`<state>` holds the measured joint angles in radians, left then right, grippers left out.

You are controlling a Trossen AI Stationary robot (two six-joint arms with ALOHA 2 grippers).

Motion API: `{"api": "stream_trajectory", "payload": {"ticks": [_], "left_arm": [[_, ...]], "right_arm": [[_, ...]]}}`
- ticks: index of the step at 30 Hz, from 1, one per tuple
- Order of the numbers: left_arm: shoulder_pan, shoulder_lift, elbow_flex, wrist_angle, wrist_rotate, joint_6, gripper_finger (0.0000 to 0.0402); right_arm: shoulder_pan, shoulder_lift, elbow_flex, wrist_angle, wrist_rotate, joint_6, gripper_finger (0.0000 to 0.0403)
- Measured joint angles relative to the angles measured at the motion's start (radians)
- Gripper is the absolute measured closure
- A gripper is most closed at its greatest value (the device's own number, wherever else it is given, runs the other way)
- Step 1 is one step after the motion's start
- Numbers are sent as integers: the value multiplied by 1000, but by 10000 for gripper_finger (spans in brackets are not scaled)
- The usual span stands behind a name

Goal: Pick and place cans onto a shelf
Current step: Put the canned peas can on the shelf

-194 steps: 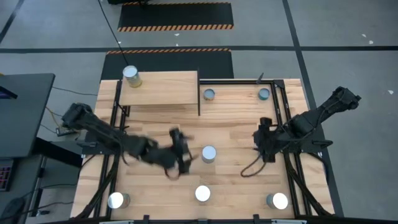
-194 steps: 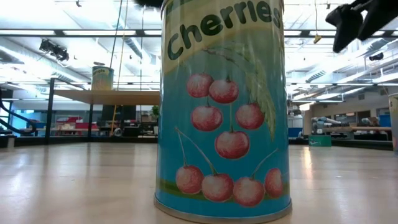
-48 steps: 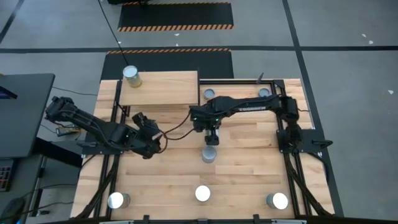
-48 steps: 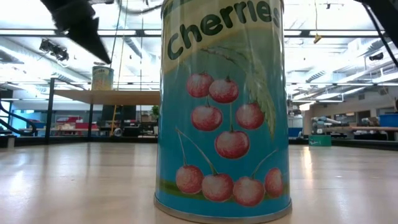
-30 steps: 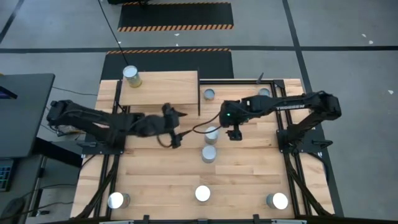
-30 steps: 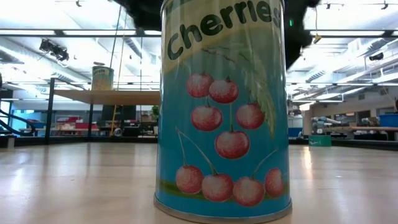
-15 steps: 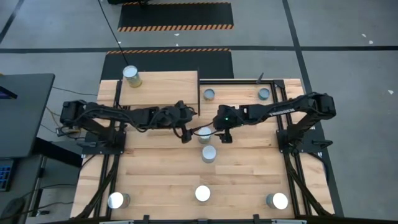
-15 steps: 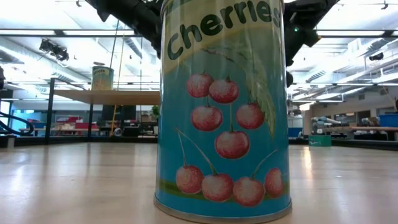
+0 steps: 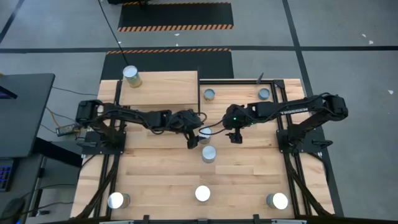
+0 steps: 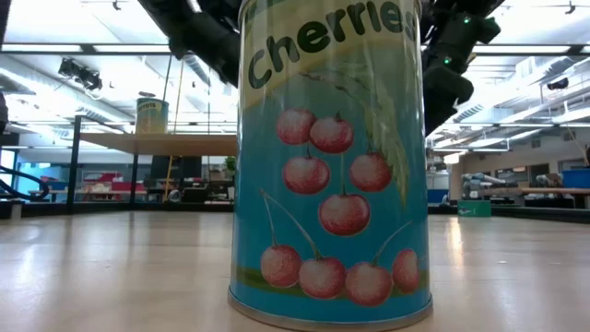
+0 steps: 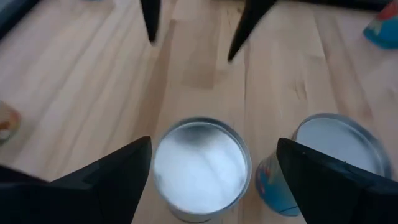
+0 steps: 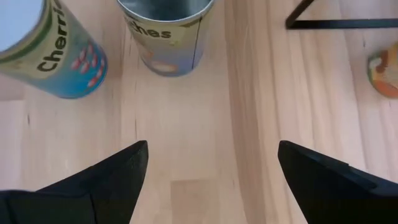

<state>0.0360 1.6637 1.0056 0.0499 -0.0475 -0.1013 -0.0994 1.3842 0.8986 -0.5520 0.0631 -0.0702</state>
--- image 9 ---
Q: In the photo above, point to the tall silver-lid tin can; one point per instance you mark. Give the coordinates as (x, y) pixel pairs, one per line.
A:
(115, 200)
(279, 201)
(206, 134)

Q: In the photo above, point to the black aluminium table frame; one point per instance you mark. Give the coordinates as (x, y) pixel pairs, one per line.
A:
(236, 82)

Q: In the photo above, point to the green circuit board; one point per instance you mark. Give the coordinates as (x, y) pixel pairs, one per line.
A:
(66, 130)

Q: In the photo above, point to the black keyboard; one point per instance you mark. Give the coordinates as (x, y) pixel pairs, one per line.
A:
(4, 175)

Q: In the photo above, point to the tall cream Peach can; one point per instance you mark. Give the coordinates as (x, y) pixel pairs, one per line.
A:
(202, 193)

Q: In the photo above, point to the dark grey desk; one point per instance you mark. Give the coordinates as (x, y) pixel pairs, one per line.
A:
(28, 118)

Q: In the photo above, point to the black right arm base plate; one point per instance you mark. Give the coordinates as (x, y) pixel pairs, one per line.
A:
(315, 133)

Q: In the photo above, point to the tall teal Cherries can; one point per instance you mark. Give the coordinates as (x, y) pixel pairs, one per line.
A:
(209, 153)

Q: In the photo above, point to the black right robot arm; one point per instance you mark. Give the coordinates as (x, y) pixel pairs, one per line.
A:
(295, 109)

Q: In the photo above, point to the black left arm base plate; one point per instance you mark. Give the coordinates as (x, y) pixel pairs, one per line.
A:
(93, 150)

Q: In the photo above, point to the black rail bracket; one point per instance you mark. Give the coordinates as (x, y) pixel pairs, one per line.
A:
(146, 218)
(256, 218)

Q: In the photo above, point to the wooden shelf with black legs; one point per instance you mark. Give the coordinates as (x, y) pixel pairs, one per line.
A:
(164, 90)

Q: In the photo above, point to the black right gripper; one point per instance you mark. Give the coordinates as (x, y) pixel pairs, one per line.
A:
(237, 116)

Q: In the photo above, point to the black computer mouse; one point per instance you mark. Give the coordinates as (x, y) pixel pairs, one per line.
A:
(12, 207)

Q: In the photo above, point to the grey keyboard tray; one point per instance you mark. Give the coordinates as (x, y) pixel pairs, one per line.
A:
(23, 174)

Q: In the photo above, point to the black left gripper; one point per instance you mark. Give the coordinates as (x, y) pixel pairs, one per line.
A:
(186, 119)

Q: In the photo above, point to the black desk leg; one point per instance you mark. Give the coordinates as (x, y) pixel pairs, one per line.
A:
(59, 154)

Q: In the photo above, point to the tall can yellow-green label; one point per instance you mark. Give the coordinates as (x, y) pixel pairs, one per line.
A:
(130, 71)

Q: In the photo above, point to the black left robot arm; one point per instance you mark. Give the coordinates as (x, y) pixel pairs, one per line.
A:
(130, 115)

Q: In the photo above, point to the short teal can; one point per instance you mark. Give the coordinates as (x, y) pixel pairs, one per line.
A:
(263, 94)

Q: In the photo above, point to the black hazard-striped floor mat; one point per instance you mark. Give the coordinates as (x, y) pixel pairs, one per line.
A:
(175, 15)
(174, 62)

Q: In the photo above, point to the short yellow green can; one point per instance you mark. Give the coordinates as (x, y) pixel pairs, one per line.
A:
(209, 94)

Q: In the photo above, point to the dark screen with blue glow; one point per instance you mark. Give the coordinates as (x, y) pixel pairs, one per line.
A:
(6, 93)

